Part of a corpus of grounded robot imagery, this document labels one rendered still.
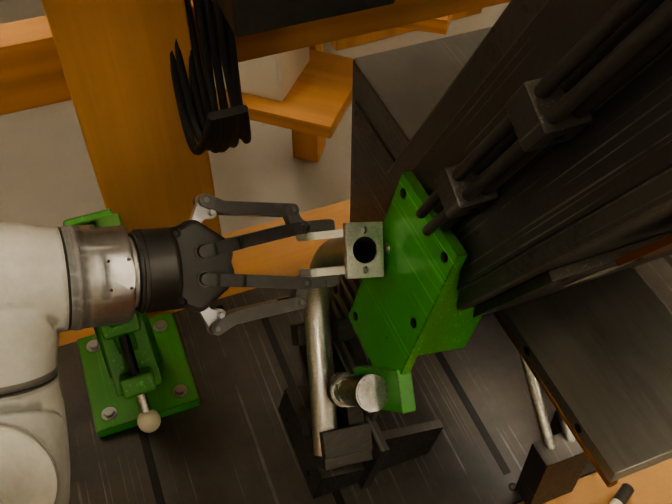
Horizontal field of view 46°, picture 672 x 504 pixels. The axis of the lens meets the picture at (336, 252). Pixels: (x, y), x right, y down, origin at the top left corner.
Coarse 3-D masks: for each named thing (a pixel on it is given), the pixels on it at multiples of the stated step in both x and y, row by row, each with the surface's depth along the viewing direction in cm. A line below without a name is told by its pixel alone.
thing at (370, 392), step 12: (348, 372) 87; (336, 384) 85; (348, 384) 83; (360, 384) 80; (372, 384) 81; (384, 384) 81; (336, 396) 85; (348, 396) 82; (360, 396) 80; (372, 396) 80; (384, 396) 81; (360, 408) 80; (372, 408) 80
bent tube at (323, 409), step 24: (336, 240) 82; (360, 240) 81; (312, 264) 88; (336, 264) 84; (360, 264) 77; (312, 312) 90; (312, 336) 90; (312, 360) 90; (312, 384) 90; (312, 408) 90; (336, 408) 90; (312, 432) 90
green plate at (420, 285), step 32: (416, 192) 73; (384, 224) 79; (416, 224) 74; (384, 256) 80; (416, 256) 74; (448, 256) 69; (384, 288) 80; (416, 288) 75; (448, 288) 71; (352, 320) 88; (384, 320) 81; (416, 320) 75; (448, 320) 78; (384, 352) 82; (416, 352) 77
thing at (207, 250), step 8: (288, 224) 76; (296, 224) 76; (304, 224) 75; (256, 232) 74; (264, 232) 74; (272, 232) 75; (280, 232) 75; (288, 232) 76; (296, 232) 76; (304, 232) 76; (224, 240) 72; (232, 240) 73; (240, 240) 73; (248, 240) 74; (256, 240) 74; (264, 240) 74; (272, 240) 75; (200, 248) 71; (208, 248) 71; (216, 248) 72; (224, 248) 72; (232, 248) 73; (240, 248) 73; (200, 256) 71; (208, 256) 71
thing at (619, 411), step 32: (576, 288) 84; (608, 288) 84; (640, 288) 84; (512, 320) 81; (544, 320) 81; (576, 320) 81; (608, 320) 81; (640, 320) 81; (544, 352) 79; (576, 352) 79; (608, 352) 79; (640, 352) 79; (544, 384) 78; (576, 384) 76; (608, 384) 76; (640, 384) 76; (576, 416) 74; (608, 416) 74; (640, 416) 74; (608, 448) 72; (640, 448) 72; (608, 480) 71
